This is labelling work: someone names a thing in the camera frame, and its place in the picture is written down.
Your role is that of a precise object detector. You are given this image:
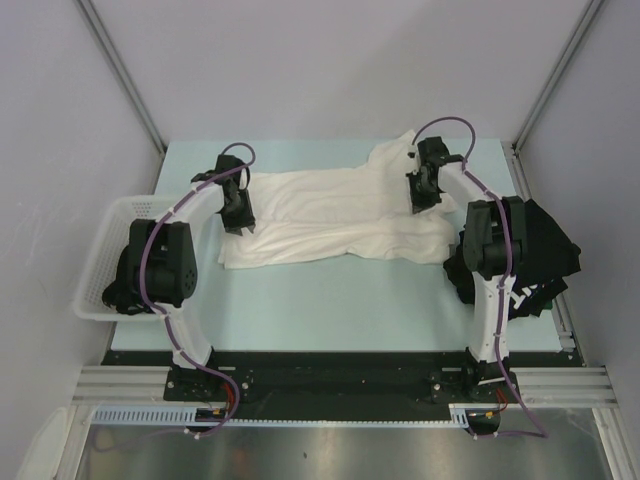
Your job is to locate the white t shirt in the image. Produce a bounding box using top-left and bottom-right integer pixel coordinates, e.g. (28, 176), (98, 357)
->
(218, 131), (457, 269)

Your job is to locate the white plastic laundry basket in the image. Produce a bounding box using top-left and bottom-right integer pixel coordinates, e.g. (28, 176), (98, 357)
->
(72, 195), (178, 322)

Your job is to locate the black t shirt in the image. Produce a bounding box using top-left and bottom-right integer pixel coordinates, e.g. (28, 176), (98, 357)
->
(102, 247), (152, 316)

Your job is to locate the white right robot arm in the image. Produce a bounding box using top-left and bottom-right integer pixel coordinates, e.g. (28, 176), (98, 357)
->
(406, 137), (527, 364)

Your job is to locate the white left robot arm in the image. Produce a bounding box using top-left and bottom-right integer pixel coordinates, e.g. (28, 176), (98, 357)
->
(102, 149), (256, 400)

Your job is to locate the stack of black t shirts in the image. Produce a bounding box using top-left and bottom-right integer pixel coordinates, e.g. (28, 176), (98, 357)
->
(443, 196), (581, 319)

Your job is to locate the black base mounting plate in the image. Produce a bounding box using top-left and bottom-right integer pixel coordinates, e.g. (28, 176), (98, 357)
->
(164, 349), (521, 436)

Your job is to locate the white slotted cable duct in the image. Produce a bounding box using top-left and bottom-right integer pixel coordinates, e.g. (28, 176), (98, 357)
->
(90, 404), (498, 430)

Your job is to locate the aluminium frame rail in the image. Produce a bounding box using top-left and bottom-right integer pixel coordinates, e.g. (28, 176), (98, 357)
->
(71, 366), (618, 409)

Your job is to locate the right aluminium corner post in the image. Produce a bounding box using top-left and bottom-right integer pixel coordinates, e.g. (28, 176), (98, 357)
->
(511, 0), (608, 154)

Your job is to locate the aluminium corner post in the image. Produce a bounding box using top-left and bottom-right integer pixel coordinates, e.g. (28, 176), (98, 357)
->
(511, 0), (608, 154)
(73, 0), (168, 159)

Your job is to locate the left aluminium corner post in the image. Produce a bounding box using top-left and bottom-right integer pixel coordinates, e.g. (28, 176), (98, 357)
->
(73, 0), (168, 159)

